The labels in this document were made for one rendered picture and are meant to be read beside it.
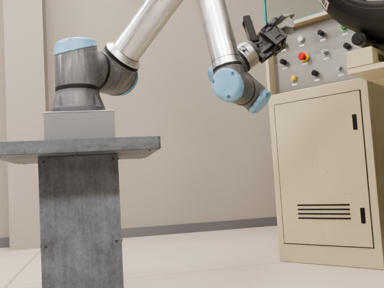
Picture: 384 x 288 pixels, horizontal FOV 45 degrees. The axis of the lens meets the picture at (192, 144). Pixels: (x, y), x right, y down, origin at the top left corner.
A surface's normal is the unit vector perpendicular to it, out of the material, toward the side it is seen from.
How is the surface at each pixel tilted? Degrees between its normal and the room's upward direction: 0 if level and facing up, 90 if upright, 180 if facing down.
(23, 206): 90
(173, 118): 90
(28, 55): 90
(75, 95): 69
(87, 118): 90
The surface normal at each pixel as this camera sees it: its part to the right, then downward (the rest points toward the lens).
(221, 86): -0.48, 0.03
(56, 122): 0.19, -0.09
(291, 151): -0.67, -0.02
